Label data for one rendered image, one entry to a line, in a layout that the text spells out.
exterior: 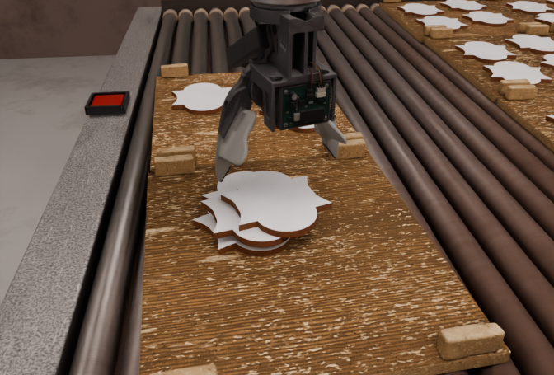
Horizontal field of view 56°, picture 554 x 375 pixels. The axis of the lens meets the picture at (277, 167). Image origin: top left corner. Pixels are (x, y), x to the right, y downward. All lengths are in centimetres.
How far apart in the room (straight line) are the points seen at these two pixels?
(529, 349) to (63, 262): 53
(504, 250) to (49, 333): 54
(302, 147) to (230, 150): 31
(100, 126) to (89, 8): 345
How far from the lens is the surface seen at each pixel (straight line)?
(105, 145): 96
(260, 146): 87
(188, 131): 93
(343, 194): 75
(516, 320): 64
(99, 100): 112
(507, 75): 125
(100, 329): 60
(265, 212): 64
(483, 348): 56
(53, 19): 455
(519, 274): 70
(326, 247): 65
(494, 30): 164
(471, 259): 70
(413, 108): 111
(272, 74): 53
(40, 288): 68
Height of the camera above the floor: 134
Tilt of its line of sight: 30 degrees down
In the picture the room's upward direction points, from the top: straight up
